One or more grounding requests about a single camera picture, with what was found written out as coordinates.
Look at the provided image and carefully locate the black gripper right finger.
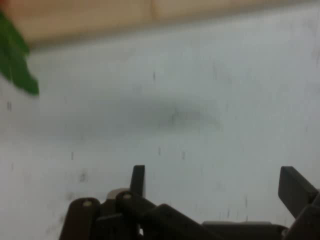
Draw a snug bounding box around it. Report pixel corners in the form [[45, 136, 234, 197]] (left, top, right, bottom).
[[278, 165, 320, 240]]

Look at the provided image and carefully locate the orange carrot with green leaves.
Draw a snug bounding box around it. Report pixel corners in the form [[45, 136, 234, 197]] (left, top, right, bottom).
[[0, 0, 40, 97]]

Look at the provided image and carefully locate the bamboo cutting board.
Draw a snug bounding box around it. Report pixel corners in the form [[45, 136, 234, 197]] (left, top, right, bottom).
[[4, 0, 320, 51]]

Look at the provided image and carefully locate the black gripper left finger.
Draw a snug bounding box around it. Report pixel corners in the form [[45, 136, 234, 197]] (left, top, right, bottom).
[[58, 164, 211, 240]]

